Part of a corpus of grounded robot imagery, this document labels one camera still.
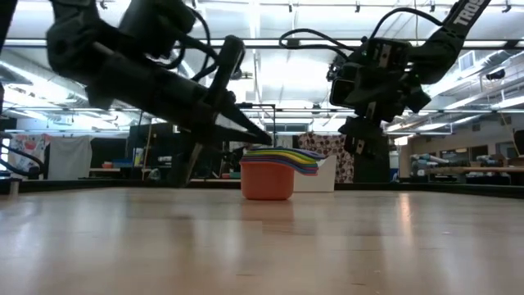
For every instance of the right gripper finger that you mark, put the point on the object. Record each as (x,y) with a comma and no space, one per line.
(356,126)
(366,145)

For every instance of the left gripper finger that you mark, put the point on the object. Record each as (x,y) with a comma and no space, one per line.
(192,151)
(229,73)

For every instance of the white plastic basket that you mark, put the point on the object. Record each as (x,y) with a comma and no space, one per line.
(323,180)

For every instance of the red measuring cup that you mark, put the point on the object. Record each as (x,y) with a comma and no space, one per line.
(311,170)

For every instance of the dark blue measuring cup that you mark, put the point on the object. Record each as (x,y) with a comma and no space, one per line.
(286,150)

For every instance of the green measuring cup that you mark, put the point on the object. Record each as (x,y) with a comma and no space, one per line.
(266,152)

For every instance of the yellow measuring cup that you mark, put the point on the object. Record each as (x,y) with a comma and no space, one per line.
(266,155)

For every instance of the orange measuring cup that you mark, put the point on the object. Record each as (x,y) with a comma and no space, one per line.
(266,182)

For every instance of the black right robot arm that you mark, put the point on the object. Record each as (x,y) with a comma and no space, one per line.
(446,45)

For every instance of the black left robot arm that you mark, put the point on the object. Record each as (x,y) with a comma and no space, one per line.
(155,24)

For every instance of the black partition panel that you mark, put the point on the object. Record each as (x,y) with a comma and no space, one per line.
(159,143)

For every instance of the brown circle-patterned cloth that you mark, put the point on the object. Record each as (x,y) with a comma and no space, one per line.
(323,143)

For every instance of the yellow pole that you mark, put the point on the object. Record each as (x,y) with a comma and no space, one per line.
(145,155)

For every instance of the grey cloth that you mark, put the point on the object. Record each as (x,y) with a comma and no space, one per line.
(69,157)

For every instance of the wooden bench top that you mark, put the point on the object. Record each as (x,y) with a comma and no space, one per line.
(471,169)

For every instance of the white floral cloth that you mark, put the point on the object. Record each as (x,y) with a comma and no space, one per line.
(28,149)

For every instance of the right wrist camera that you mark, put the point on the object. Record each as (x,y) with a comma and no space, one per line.
(341,92)

